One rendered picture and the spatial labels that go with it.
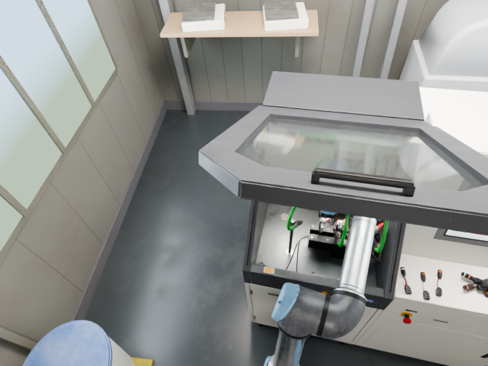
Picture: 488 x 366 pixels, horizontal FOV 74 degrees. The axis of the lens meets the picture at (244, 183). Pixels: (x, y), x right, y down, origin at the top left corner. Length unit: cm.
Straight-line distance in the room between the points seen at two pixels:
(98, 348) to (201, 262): 103
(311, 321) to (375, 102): 102
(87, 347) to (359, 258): 157
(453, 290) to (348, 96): 98
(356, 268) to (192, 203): 222
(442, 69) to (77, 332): 301
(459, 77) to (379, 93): 142
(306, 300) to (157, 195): 243
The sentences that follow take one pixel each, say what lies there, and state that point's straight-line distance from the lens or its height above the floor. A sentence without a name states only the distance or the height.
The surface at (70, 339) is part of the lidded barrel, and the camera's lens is 219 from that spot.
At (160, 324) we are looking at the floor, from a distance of 265.
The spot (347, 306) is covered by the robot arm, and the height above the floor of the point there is 152.
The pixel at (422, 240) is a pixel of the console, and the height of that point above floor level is 109.
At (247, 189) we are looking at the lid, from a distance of 62.
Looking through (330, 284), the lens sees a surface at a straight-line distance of 163.
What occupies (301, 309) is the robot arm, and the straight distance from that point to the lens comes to 98.
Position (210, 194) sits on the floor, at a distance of 310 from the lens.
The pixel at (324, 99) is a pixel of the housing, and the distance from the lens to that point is 159.
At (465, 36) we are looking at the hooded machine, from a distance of 287.
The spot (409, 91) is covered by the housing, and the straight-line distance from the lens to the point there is 173.
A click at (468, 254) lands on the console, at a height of 104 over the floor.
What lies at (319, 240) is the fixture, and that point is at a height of 98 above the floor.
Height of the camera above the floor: 245
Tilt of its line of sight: 51 degrees down
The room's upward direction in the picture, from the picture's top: 6 degrees counter-clockwise
